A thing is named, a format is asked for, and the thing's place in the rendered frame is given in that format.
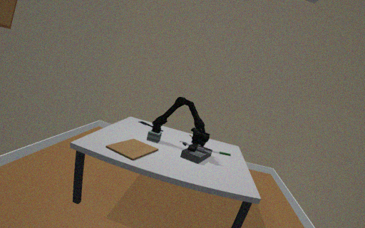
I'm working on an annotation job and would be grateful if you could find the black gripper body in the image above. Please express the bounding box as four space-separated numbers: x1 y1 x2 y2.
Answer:
187 137 200 152

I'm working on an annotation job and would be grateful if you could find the dark grey roasting tin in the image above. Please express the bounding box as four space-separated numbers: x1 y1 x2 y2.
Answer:
180 145 212 164

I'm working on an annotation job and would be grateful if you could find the light brown wooden board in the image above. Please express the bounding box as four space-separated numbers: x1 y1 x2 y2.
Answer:
106 139 159 161

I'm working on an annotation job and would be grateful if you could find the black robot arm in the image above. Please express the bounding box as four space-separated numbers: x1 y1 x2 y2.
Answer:
151 97 210 146

